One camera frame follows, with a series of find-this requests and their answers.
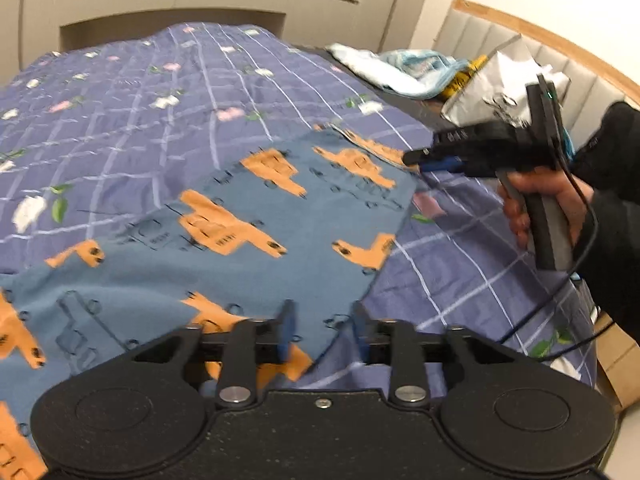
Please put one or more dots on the beige built-in cabinet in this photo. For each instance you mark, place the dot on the beige built-in cabinet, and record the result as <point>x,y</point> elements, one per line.
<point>150,5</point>

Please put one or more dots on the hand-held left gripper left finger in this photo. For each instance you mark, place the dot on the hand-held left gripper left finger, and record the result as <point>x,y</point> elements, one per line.
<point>287,327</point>

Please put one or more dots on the white plastic bag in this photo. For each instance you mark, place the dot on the white plastic bag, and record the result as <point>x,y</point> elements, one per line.
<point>495,80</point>

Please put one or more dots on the yellow packet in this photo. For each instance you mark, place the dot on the yellow packet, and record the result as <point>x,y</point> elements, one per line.
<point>462,80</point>

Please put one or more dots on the light blue crumpled towel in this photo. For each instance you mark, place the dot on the light blue crumpled towel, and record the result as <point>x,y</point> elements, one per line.
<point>385,75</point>

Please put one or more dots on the dark bed sheet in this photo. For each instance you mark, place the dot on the dark bed sheet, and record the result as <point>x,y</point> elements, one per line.
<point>400,105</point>

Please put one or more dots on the purple checked floral blanket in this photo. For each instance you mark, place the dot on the purple checked floral blanket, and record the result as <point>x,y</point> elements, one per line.
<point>150,85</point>

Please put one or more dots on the person's right hand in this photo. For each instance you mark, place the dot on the person's right hand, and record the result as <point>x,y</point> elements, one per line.
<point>575,195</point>

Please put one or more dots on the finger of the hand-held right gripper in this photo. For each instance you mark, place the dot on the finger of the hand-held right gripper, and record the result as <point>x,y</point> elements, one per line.
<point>442,165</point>
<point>417,156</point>

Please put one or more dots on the blue pants with orange print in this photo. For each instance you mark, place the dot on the blue pants with orange print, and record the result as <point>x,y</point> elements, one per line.
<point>150,270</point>

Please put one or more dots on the person's right forearm black sleeve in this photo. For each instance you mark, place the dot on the person's right forearm black sleeve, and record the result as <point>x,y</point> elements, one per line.
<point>615,200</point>

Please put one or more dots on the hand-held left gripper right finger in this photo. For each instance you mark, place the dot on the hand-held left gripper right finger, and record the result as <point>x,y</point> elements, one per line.
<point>361,330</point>

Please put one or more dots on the padded headboard with wooden frame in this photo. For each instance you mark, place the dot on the padded headboard with wooden frame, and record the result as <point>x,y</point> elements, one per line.
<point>500,35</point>

